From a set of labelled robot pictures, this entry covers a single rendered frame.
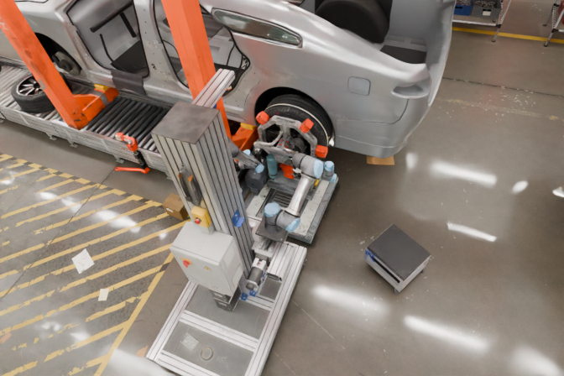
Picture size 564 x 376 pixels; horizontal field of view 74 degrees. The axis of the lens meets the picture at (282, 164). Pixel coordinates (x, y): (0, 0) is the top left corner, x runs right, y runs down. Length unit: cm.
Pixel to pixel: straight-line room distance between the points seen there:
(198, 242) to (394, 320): 183
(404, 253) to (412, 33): 245
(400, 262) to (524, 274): 118
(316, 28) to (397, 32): 186
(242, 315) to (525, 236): 269
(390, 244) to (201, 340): 171
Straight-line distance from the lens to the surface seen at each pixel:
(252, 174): 367
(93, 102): 473
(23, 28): 417
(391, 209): 395
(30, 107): 569
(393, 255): 329
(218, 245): 233
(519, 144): 500
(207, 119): 184
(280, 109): 315
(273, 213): 261
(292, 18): 296
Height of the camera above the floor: 321
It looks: 49 degrees down
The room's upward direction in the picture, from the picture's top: 6 degrees counter-clockwise
